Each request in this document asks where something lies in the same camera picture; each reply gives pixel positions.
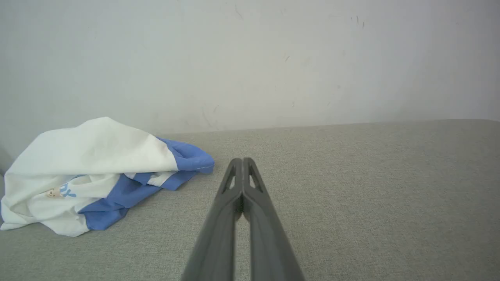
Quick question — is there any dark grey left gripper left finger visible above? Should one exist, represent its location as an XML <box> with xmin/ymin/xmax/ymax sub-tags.
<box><xmin>182</xmin><ymin>158</ymin><xmax>244</xmax><ymax>281</ymax></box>

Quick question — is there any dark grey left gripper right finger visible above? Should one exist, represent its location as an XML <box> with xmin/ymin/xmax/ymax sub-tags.
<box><xmin>243</xmin><ymin>158</ymin><xmax>305</xmax><ymax>281</ymax></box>

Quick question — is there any white and blue shirt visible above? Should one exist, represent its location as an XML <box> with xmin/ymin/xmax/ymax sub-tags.
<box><xmin>0</xmin><ymin>116</ymin><xmax>215</xmax><ymax>238</ymax></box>

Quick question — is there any grey fabric sofa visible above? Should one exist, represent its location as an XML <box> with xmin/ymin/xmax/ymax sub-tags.
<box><xmin>0</xmin><ymin>119</ymin><xmax>500</xmax><ymax>281</ymax></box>

